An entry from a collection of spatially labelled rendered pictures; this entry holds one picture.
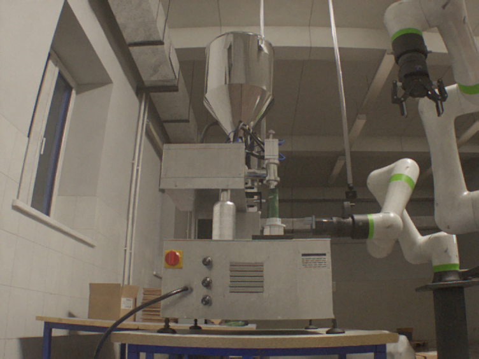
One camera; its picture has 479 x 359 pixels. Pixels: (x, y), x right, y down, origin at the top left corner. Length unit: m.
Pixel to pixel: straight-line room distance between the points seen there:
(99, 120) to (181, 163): 2.80
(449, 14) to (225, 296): 0.99
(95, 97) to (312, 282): 3.39
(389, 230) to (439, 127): 0.40
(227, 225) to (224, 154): 0.23
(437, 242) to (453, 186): 0.64
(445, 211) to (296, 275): 0.53
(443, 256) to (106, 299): 2.16
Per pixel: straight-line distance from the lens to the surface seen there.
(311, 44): 5.47
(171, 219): 7.06
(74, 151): 3.99
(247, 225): 1.52
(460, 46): 1.29
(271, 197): 1.25
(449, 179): 1.40
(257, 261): 1.16
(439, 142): 1.45
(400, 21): 1.19
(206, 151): 1.29
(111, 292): 2.93
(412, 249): 2.07
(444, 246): 1.98
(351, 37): 5.66
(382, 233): 1.49
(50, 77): 3.82
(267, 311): 1.15
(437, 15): 1.19
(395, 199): 1.74
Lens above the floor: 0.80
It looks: 19 degrees up
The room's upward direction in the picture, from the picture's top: straight up
